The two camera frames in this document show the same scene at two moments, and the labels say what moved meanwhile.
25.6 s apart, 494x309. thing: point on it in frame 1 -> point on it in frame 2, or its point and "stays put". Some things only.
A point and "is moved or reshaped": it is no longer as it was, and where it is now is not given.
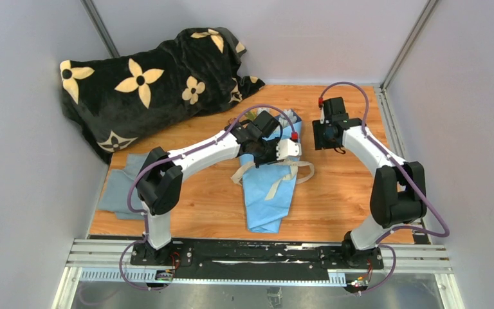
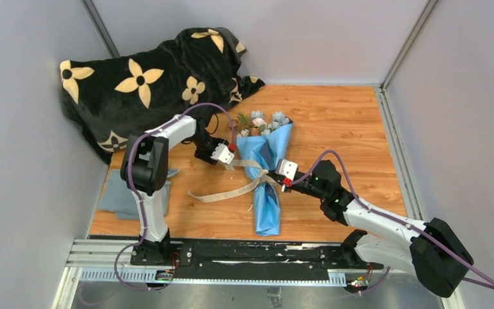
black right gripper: x=319 y=125 -> x=279 y=178
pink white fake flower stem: x=253 y=114 is moved or reshaped
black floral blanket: x=107 y=100 stays put
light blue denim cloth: x=114 y=197 stays put
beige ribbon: x=237 y=176 -> x=231 y=164
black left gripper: x=274 y=143 -> x=206 y=157
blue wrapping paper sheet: x=269 y=190 is moved or reshaped
